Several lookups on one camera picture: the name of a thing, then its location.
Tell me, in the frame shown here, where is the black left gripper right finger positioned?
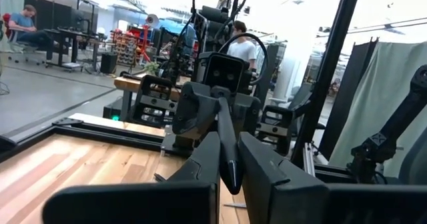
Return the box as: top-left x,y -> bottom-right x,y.
238,131 -> 427,224

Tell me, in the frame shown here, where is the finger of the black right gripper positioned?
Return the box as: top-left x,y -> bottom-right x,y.
232,93 -> 262,143
171,81 -> 222,141

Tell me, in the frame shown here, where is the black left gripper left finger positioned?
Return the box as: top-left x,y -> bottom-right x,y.
42,131 -> 221,224

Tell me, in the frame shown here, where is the black scale-logo pen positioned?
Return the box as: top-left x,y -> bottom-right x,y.
216,96 -> 245,196

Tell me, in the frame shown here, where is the black office desk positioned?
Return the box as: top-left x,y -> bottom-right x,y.
43,27 -> 101,72

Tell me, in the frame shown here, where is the wooden workbench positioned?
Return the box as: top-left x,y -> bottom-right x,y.
113,73 -> 191,121

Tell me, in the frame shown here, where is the black computer box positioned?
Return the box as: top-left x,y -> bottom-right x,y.
101,97 -> 134,122

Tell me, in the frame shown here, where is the black trash bin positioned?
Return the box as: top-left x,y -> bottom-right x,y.
99,51 -> 119,75

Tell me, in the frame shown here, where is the red parts shelf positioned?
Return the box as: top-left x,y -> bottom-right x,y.
111,25 -> 153,67

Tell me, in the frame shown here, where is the person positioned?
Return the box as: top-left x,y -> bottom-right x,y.
7,4 -> 56,51
226,19 -> 258,71

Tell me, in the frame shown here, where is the black divider panel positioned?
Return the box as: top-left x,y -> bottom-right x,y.
318,37 -> 380,151

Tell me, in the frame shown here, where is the grey-green curtain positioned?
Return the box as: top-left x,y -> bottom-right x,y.
328,39 -> 427,180

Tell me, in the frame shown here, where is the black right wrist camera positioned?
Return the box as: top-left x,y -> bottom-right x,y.
202,51 -> 248,95

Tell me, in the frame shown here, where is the black table frame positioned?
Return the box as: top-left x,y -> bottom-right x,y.
0,117 -> 167,165

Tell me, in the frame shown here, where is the black camera cable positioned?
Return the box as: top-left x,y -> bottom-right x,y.
218,32 -> 270,87

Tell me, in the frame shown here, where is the black rig upright post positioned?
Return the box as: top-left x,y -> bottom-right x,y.
289,0 -> 364,169

